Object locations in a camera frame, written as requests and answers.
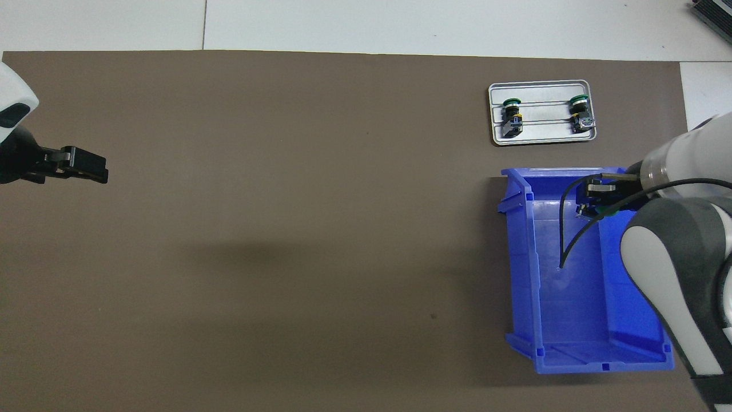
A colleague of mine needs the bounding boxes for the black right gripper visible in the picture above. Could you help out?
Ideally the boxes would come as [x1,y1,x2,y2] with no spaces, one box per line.
[577,161,646,219]

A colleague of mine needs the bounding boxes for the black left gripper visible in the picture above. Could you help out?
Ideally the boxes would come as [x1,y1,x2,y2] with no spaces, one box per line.
[0,126,110,185]

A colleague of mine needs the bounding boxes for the green push button switch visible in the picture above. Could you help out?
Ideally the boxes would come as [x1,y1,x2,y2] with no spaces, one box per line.
[568,94,596,134]
[578,203,620,220]
[502,98,525,140]

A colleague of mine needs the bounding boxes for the blue plastic storage bin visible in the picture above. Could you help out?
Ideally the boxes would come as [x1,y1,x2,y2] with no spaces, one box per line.
[496,166,675,375]

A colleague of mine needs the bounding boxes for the grey metal tray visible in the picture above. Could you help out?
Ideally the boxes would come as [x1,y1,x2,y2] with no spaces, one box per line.
[488,80,598,146]

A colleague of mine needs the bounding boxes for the grey ribbed device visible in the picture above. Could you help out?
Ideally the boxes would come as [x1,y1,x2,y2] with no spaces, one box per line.
[689,0,732,38]

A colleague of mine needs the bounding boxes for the brown table mat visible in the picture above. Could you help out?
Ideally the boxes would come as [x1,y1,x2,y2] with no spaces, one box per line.
[0,50,720,412]

